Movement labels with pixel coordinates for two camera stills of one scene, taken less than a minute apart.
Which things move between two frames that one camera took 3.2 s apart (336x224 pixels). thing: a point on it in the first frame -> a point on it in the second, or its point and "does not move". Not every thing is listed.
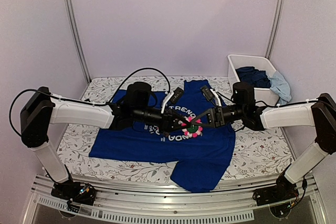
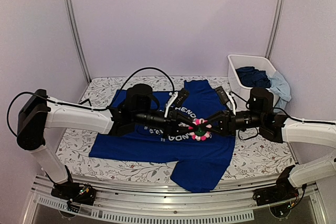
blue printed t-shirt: [197, 155] does not move
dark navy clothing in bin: [259, 78] does not move
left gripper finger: [180, 117] does not move
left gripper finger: [177, 128] -> [185, 130]
